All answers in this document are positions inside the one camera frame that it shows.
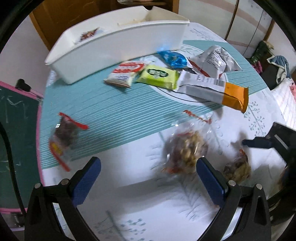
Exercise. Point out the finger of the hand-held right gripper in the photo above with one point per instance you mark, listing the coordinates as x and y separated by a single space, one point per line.
284 131
256 142

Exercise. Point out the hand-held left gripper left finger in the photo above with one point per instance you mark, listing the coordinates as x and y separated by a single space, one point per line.
89 178

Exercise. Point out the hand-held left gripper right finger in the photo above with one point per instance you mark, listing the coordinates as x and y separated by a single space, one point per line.
210 180

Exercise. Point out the small clear snack packet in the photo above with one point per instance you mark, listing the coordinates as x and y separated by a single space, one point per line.
238 168

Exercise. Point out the clear mixed nuts packet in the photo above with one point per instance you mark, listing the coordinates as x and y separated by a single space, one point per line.
185 148

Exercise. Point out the white plastic bin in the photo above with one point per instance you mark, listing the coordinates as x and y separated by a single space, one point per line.
129 41

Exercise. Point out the brown chocolate snack packet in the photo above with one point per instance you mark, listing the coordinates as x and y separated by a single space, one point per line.
87 34

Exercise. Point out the striped bedsheet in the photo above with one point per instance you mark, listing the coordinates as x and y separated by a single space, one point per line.
286 102

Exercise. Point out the clear red trimmed date packet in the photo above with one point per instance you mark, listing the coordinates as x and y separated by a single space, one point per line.
66 134

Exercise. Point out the white blue tote bag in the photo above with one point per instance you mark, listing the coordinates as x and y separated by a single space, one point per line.
281 64

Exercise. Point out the teal striped placemat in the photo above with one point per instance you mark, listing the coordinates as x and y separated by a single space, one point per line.
104 111

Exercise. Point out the pink toy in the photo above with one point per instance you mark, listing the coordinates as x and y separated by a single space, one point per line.
257 67

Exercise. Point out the white orange snack bar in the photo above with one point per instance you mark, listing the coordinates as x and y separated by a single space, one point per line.
208 89

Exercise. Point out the pink framed chalkboard easel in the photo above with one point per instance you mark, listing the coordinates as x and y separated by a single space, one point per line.
18 139

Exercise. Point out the green bag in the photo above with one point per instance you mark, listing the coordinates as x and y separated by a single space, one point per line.
262 52

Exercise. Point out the crumpled silver snack packet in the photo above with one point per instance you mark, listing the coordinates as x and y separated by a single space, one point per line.
215 58

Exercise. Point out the white red striped packet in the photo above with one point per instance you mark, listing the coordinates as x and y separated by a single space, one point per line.
196 68

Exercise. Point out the red white cookie packet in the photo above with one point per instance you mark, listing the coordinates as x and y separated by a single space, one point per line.
124 71

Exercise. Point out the green snack packet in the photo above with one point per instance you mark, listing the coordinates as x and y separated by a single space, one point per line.
157 75

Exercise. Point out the blue candy packet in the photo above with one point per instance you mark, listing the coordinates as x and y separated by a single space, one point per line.
173 58

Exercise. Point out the floral sliding wardrobe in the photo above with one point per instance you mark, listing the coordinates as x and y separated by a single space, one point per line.
219 18

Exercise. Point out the brown wooden door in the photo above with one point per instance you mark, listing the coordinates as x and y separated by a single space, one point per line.
57 16

